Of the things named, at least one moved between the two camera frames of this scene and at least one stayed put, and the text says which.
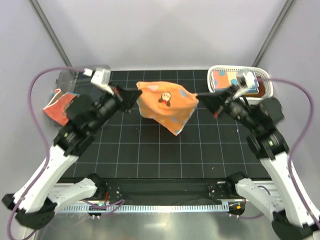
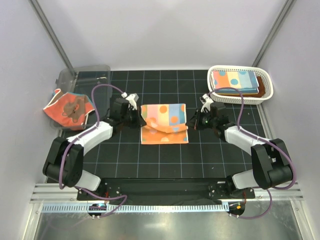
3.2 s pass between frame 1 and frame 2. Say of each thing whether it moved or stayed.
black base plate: stayed
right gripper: moved
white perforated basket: stayed
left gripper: moved
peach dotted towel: moved
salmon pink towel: stayed
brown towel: stayed
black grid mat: stayed
